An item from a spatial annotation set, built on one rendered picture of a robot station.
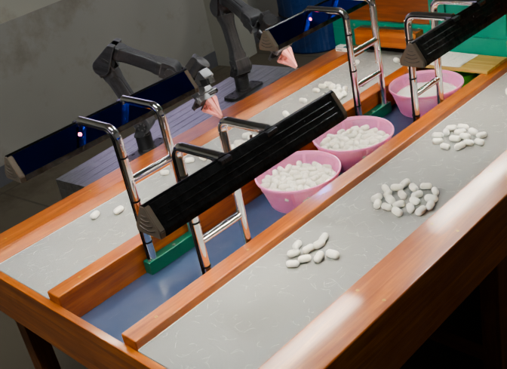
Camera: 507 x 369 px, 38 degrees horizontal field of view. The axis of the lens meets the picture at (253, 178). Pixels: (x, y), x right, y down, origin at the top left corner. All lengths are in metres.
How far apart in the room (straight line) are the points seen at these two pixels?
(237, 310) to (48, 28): 3.34
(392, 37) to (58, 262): 1.64
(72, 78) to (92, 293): 3.06
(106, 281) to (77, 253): 0.18
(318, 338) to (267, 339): 0.12
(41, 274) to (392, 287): 0.98
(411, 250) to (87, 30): 3.55
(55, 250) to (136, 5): 3.26
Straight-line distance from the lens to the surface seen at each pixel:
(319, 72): 3.06
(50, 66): 4.85
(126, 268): 2.06
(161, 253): 2.09
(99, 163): 2.89
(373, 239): 1.92
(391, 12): 3.14
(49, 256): 2.21
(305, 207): 2.05
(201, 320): 1.76
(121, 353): 1.76
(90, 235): 2.25
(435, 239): 1.85
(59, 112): 4.91
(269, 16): 2.87
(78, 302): 2.00
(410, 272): 1.75
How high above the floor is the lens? 1.78
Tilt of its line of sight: 27 degrees down
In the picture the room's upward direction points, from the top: 12 degrees counter-clockwise
